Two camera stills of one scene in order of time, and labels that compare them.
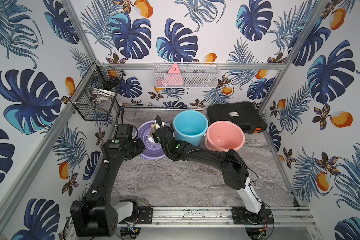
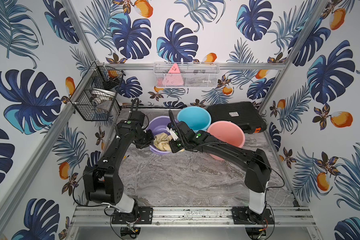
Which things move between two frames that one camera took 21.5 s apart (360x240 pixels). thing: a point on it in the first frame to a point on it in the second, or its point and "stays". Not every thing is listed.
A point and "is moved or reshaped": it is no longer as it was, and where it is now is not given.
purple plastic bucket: [152, 150] is moved or reshaped
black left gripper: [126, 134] to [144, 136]
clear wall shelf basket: [186, 74] stays
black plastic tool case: [245, 113] stays
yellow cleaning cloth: [153, 128] is moved or reshaped
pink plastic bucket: [221, 136] stays
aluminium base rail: [212, 216] stays
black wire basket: [94, 95] stays
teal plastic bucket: [190, 126] is moved or reshaped
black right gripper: [155, 137] to [173, 149]
